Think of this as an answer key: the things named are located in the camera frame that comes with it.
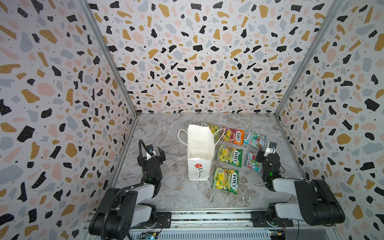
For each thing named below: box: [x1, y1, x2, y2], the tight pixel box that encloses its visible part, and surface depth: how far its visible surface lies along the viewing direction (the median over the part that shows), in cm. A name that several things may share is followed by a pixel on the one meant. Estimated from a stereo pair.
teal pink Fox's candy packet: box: [243, 130, 267, 149], surface depth 105 cm
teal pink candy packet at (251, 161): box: [244, 149, 264, 173], surface depth 94 cm
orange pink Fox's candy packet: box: [222, 127, 245, 146], surface depth 108 cm
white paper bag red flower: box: [187, 124, 215, 181], surface depth 81 cm
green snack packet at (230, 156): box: [216, 144, 243, 168], surface depth 97 cm
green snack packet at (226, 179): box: [212, 167, 239, 195], surface depth 87 cm
